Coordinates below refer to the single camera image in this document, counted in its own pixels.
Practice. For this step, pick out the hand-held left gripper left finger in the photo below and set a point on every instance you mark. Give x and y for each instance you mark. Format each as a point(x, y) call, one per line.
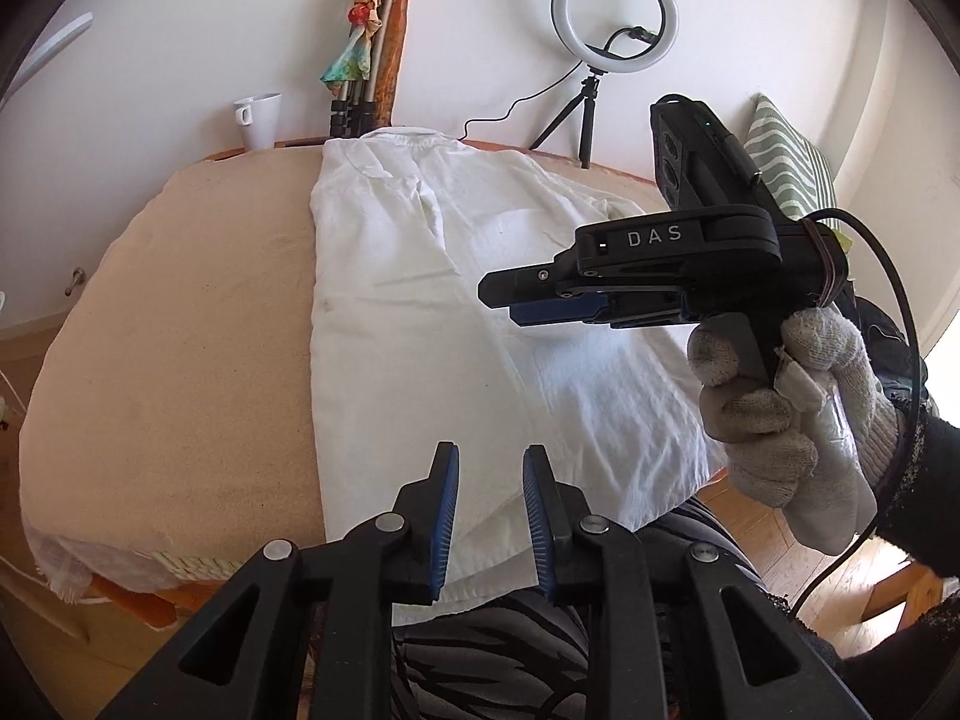
point(448, 525)

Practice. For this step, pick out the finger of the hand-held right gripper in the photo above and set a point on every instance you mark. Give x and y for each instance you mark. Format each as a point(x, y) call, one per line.
point(517, 283)
point(551, 311)

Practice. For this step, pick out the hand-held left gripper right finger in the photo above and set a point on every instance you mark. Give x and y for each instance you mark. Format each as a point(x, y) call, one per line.
point(536, 525)

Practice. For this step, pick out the white shirt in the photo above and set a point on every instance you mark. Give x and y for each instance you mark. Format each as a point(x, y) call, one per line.
point(450, 330)

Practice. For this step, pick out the person's right forearm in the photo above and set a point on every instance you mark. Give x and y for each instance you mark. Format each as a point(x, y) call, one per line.
point(930, 465)

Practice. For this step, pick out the person's right hand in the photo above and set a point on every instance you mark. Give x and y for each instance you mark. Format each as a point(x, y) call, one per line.
point(795, 450)

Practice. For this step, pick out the green striped pillow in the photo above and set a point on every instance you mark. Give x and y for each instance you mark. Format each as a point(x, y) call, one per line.
point(787, 165)

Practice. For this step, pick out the small black tripod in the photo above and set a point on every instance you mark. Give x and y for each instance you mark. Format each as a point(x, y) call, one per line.
point(587, 120)

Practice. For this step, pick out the folded silver tripod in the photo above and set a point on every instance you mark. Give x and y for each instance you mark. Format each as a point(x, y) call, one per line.
point(358, 101)

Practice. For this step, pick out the orange patterned cloth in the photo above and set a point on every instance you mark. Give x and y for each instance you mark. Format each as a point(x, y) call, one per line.
point(394, 52)

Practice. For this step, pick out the white cup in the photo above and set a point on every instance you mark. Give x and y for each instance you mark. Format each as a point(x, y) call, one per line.
point(259, 120)

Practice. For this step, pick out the beige blanket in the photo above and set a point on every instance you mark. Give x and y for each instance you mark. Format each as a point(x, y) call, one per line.
point(187, 360)

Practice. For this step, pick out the person's dark sweater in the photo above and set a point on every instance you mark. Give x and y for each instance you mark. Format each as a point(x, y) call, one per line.
point(900, 667)

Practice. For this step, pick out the metal door stopper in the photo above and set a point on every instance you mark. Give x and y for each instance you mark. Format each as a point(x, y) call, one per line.
point(72, 281)

